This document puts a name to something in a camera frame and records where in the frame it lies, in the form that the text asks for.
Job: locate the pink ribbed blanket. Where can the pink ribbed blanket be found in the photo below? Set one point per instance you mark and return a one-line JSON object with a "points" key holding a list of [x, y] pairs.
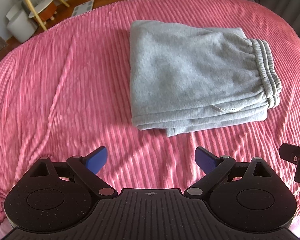
{"points": [[77, 92]]}

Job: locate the grey pants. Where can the grey pants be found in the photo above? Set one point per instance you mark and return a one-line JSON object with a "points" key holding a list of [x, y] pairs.
{"points": [[190, 75]]}

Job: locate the small white cylinder bin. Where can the small white cylinder bin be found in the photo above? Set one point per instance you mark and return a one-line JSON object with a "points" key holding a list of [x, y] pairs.
{"points": [[13, 11]]}

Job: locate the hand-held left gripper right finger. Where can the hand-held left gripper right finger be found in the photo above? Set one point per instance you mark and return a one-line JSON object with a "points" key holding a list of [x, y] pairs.
{"points": [[204, 158]]}

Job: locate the small round side table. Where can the small round side table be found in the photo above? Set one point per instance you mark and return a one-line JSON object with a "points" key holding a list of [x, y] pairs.
{"points": [[46, 7]]}

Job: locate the light purple cloth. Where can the light purple cloth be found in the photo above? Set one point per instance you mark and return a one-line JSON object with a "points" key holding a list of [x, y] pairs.
{"points": [[0, 230]]}

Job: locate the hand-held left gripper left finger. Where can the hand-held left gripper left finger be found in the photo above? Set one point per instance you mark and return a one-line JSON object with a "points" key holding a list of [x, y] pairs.
{"points": [[97, 158]]}

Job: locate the white bathroom scale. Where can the white bathroom scale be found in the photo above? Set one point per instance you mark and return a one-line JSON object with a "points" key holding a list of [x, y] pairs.
{"points": [[83, 8]]}

